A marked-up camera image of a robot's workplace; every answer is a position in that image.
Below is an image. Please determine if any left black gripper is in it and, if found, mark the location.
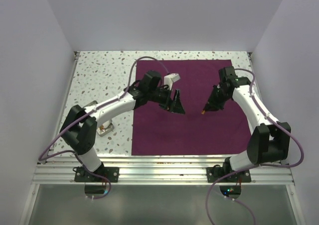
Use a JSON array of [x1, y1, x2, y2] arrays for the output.
[[148, 85, 184, 114]]

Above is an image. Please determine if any metal instrument tray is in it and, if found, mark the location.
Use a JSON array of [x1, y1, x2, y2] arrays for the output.
[[84, 100, 115, 137]]

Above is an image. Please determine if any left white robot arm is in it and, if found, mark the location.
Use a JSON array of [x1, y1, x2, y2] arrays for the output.
[[60, 71, 185, 182]]

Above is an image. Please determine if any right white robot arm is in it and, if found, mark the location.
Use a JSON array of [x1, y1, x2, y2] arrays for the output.
[[203, 66, 291, 182]]

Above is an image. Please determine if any purple cloth mat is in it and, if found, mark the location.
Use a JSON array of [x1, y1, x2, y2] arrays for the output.
[[132, 60, 251, 155]]

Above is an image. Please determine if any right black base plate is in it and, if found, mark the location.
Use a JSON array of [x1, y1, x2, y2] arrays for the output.
[[206, 165, 252, 183]]

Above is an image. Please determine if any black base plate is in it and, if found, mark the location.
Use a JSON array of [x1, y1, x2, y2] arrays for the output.
[[72, 167, 120, 183], [206, 165, 252, 183]]

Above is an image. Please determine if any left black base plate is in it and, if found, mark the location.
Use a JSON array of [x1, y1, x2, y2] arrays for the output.
[[72, 167, 120, 183]]

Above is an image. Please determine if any aluminium rail frame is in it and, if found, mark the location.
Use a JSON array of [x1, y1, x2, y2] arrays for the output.
[[18, 51, 304, 225]]

